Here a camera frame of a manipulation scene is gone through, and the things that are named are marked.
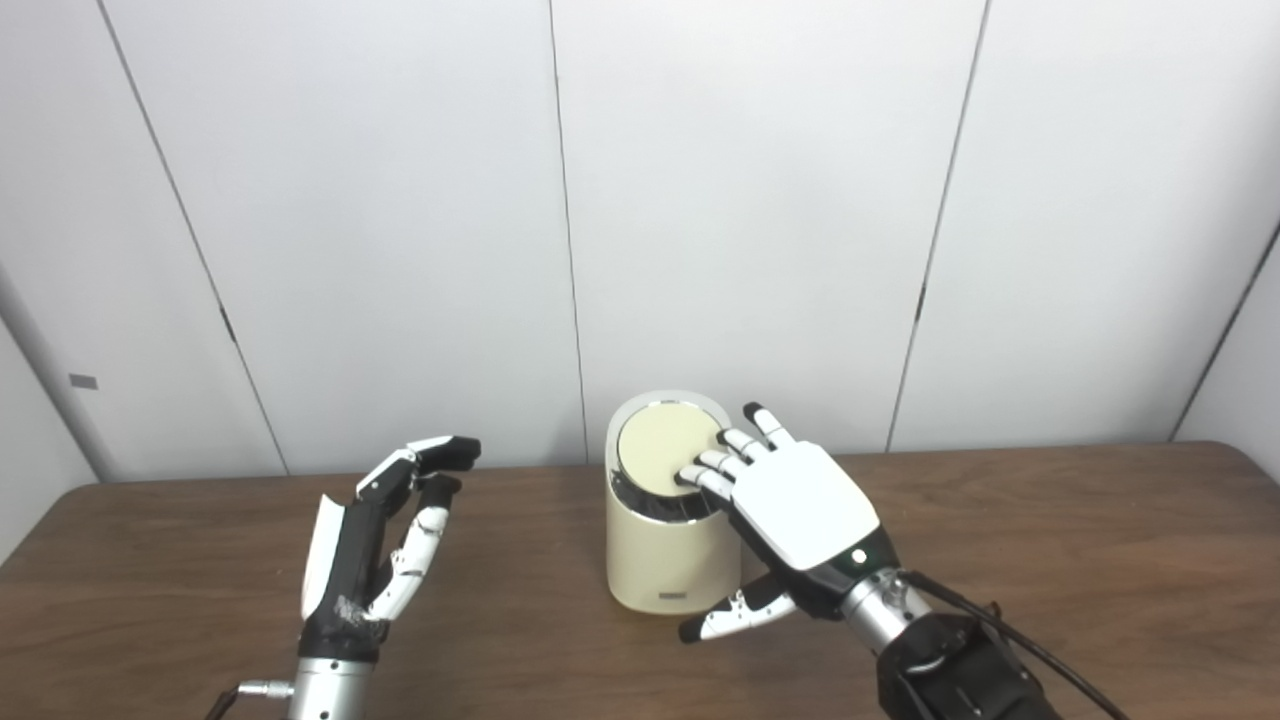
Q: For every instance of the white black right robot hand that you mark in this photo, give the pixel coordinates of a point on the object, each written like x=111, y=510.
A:
x=805, y=505

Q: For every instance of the cream-colored cylindrical bin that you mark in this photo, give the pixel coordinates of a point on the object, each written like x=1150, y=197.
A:
x=660, y=560

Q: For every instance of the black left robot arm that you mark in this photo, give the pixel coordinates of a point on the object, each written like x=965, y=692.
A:
x=330, y=690

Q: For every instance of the round cream bin lid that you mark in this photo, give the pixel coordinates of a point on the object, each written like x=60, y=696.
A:
x=660, y=445

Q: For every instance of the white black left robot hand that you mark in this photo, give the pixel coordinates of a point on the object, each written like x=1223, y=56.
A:
x=345, y=570

